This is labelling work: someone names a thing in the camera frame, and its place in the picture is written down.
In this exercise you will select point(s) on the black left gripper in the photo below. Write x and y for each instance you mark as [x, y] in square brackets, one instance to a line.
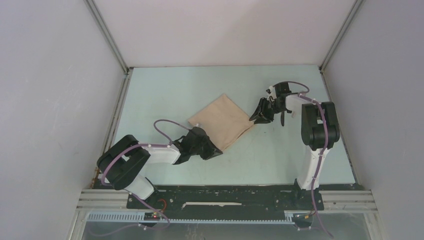
[212, 150]

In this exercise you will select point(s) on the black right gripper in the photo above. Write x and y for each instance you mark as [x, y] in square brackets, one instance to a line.
[265, 118]

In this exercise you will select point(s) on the beige cloth napkin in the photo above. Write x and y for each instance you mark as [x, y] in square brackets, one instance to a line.
[223, 121]

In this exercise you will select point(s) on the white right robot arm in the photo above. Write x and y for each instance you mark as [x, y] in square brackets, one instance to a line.
[319, 128]

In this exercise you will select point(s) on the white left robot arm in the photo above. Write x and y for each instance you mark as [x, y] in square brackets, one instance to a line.
[122, 164]

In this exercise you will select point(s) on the black table knife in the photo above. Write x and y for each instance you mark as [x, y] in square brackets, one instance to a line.
[282, 118]

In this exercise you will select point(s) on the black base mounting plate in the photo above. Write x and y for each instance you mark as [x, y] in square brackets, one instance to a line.
[234, 202]

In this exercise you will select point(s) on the left aluminium corner post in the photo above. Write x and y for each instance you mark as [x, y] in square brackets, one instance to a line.
[102, 25]

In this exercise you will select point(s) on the aluminium corner post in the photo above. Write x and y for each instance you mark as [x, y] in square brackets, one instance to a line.
[355, 8]
[102, 25]

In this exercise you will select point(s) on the white cable duct strip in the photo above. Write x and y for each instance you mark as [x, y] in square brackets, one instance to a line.
[150, 217]

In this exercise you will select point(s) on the right aluminium corner post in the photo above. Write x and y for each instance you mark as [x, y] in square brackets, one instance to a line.
[355, 8]

